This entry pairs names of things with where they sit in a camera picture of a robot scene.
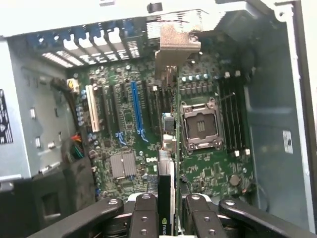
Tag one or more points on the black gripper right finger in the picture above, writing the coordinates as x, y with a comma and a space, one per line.
205, 220

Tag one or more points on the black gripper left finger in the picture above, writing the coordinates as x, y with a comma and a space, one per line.
143, 218

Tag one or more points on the round coin cell battery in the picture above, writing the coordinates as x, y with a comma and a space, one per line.
235, 180

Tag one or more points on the green motherboard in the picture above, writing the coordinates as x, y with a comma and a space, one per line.
198, 168

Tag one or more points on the silver chipset heatsink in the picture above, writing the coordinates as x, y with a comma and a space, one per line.
123, 164

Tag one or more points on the black plastic shroud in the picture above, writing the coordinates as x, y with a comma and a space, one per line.
62, 198

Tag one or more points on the metal cpu socket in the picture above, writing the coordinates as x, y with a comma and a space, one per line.
201, 124

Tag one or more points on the black ram slot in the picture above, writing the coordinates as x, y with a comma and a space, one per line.
228, 111
222, 111
241, 111
234, 111

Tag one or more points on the black expansion slot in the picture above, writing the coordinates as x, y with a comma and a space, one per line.
148, 106
106, 111
117, 109

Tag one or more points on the blue expansion slot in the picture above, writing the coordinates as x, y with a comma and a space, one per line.
135, 104

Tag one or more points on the white expansion slot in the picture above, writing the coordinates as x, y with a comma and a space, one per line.
92, 109

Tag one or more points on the open grey pc case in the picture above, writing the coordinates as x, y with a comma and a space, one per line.
272, 111

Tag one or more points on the grey power supply unit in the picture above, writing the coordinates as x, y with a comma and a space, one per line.
29, 99

